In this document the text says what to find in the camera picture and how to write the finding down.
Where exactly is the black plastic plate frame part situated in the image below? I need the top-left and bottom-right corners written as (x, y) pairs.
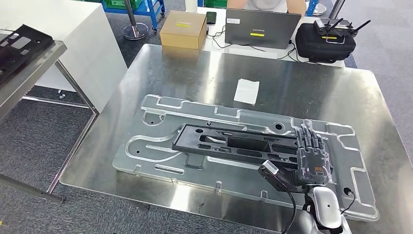
top-left (0, 24), bottom-right (56, 87)
top-left (171, 123), bottom-right (323, 171)

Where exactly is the stainless steel workbench table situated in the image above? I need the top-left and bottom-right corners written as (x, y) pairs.
top-left (59, 43), bottom-right (413, 234)

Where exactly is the white paper sheet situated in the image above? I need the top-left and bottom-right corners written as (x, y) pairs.
top-left (233, 78), bottom-right (261, 106)

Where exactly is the stamped grey metal plate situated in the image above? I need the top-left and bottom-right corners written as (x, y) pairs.
top-left (112, 94), bottom-right (380, 223)

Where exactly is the white desk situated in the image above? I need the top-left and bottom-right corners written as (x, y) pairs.
top-left (196, 6), bottom-right (346, 68)

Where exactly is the brown cardboard box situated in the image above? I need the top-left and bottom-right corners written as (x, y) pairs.
top-left (159, 10), bottom-right (207, 51)

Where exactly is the grey laptop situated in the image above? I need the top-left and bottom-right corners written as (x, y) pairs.
top-left (224, 8), bottom-right (302, 50)

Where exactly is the stanchion with chrome base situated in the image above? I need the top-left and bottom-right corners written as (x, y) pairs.
top-left (122, 0), bottom-right (150, 41)

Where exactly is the green plastic bin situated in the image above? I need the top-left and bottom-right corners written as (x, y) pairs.
top-left (204, 0), bottom-right (228, 9)
top-left (103, 0), bottom-right (145, 10)

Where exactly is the person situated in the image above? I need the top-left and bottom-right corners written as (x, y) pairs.
top-left (226, 0), bottom-right (307, 17)

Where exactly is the black carry bag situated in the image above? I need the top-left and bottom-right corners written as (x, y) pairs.
top-left (295, 22), bottom-right (357, 64)

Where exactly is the black remote controller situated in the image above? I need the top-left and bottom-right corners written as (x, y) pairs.
top-left (313, 18), bottom-right (372, 45)

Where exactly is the white cabinet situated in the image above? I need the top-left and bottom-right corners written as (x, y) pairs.
top-left (0, 0), bottom-right (129, 114)

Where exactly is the small stainless steel table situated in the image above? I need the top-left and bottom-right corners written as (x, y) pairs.
top-left (0, 40), bottom-right (101, 205)

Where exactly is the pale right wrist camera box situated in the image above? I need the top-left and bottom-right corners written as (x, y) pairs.
top-left (257, 159), bottom-right (280, 181)

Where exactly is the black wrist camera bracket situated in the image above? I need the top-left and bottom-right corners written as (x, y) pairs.
top-left (258, 168), bottom-right (307, 195)

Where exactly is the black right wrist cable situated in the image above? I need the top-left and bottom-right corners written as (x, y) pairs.
top-left (281, 189), bottom-right (298, 234)

